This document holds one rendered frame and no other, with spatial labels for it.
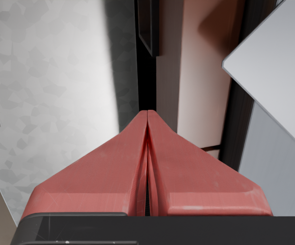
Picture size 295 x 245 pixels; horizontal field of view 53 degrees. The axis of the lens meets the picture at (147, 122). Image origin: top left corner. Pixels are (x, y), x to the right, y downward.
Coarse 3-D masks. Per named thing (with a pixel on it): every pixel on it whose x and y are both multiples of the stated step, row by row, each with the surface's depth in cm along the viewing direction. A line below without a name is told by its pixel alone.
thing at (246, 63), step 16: (272, 16) 16; (256, 32) 16; (272, 32) 17; (240, 48) 17; (256, 48) 17; (224, 64) 17; (240, 64) 17; (256, 64) 18; (240, 80) 18; (256, 80) 18; (256, 96) 19
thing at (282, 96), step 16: (288, 0) 16; (288, 16) 16; (288, 32) 17; (272, 48) 17; (288, 48) 18; (272, 64) 18; (288, 64) 18; (272, 80) 19; (288, 80) 19; (272, 96) 20; (288, 96) 20; (272, 112) 20; (288, 112) 21; (288, 128) 22
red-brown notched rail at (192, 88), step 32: (160, 0) 21; (192, 0) 17; (224, 0) 18; (160, 32) 23; (192, 32) 18; (224, 32) 19; (160, 64) 24; (192, 64) 20; (160, 96) 26; (192, 96) 21; (224, 96) 22; (192, 128) 23
